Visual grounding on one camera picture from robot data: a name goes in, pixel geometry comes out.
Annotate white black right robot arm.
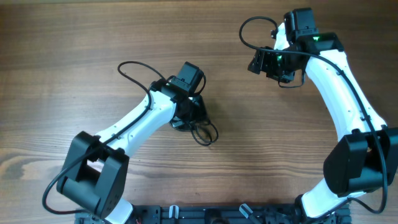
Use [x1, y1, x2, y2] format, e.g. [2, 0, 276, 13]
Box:
[248, 8, 397, 223]

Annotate black HDMI cable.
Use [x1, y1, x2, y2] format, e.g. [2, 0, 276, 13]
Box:
[169, 119, 219, 147]

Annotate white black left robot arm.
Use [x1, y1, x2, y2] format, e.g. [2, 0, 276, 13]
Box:
[57, 62, 206, 223]

